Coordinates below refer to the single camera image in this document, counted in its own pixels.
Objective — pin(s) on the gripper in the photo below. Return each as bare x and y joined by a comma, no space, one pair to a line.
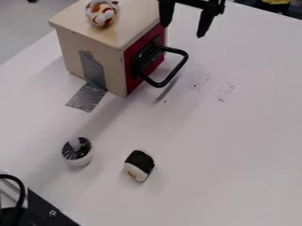
195,2

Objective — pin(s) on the drawer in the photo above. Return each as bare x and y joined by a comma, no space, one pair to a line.
150,57

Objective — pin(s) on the white and orange plush toy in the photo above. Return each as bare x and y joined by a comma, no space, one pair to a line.
102,11

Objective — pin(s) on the cabinet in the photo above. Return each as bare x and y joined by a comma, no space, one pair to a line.
103,44

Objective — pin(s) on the grey tape strip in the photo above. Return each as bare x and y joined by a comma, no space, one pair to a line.
89,85

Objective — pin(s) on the toy sushi roll with orange centre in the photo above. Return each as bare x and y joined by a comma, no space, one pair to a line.
138,166

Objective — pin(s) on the black and white toy sushi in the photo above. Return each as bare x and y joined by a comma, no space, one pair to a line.
77,151

